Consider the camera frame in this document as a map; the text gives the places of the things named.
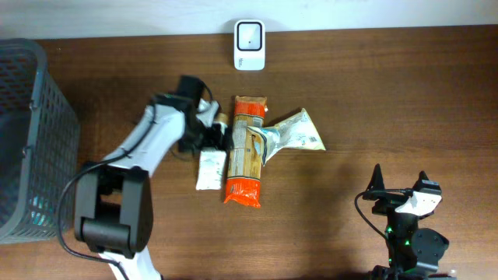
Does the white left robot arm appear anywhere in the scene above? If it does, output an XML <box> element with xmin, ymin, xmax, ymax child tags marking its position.
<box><xmin>69</xmin><ymin>75</ymin><xmax>230</xmax><ymax>279</ymax></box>

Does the dark grey plastic basket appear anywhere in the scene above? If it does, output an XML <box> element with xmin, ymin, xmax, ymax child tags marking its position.
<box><xmin>1</xmin><ymin>39</ymin><xmax>80</xmax><ymax>244</ymax></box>

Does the white barcode scanner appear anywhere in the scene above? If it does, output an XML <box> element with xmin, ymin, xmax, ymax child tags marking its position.
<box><xmin>233</xmin><ymin>19</ymin><xmax>266</xmax><ymax>71</ymax></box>

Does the orange spaghetti package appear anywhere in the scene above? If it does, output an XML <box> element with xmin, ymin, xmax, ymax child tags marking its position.
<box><xmin>224</xmin><ymin>96</ymin><xmax>267</xmax><ymax>208</ymax></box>

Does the white tube with gold cap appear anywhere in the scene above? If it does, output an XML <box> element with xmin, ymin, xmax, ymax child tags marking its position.
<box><xmin>195</xmin><ymin>113</ymin><xmax>228</xmax><ymax>191</ymax></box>

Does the cream food pouch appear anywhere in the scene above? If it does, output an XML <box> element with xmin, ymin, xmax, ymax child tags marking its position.
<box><xmin>247</xmin><ymin>108</ymin><xmax>325</xmax><ymax>166</ymax></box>

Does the teal tissue pack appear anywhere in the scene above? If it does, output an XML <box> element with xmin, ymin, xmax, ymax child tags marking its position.
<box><xmin>30</xmin><ymin>196</ymin><xmax>49</xmax><ymax>226</ymax></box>

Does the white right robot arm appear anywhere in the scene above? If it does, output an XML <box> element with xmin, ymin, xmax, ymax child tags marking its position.
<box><xmin>354</xmin><ymin>164</ymin><xmax>453</xmax><ymax>280</ymax></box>

